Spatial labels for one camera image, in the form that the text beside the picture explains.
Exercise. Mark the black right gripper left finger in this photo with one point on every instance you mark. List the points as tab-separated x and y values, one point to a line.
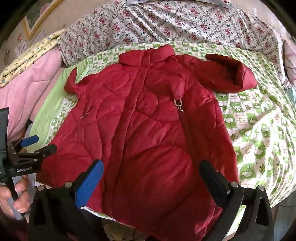
84	185

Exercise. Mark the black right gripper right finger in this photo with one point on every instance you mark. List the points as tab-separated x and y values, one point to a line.
222	191

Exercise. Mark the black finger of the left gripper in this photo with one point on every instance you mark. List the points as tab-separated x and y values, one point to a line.
45	151

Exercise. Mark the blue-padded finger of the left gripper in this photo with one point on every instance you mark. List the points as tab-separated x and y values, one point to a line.
25	142

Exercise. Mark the red quilted puffer jacket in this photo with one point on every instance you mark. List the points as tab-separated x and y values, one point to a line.
151	119

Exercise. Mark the pink quilted blanket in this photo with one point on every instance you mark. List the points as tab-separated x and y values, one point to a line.
26	93

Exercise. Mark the green white patterned blanket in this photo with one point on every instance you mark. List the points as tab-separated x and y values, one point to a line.
262	131

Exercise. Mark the yellow floral blanket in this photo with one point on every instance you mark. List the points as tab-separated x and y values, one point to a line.
29	57

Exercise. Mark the floral rose print quilt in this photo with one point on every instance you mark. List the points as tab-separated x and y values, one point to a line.
117	23

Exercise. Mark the framed wall picture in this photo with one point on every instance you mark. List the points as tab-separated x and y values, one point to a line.
37	14

